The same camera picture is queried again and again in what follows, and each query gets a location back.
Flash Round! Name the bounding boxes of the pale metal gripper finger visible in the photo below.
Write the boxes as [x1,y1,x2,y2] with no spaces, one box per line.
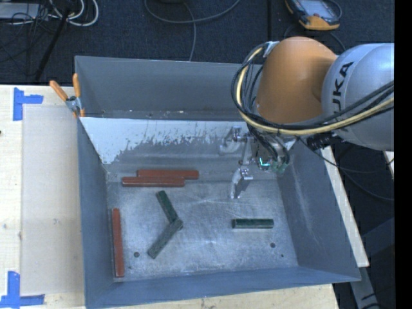
[230,167,254,200]
[220,126,247,156]

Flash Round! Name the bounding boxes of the grey metal bin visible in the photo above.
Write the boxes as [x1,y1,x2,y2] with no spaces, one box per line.
[73,55,362,309]

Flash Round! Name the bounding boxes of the dark green flat block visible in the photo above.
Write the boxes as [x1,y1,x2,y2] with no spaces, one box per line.
[147,218,184,260]
[155,190,180,224]
[231,218,275,229]

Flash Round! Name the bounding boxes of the red-brown flat block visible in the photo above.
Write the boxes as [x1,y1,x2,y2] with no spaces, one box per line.
[136,169,200,180]
[111,207,126,278]
[121,176,186,188]

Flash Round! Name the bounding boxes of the pale wood flat board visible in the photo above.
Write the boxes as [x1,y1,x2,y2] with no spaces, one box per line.
[19,103,85,296]

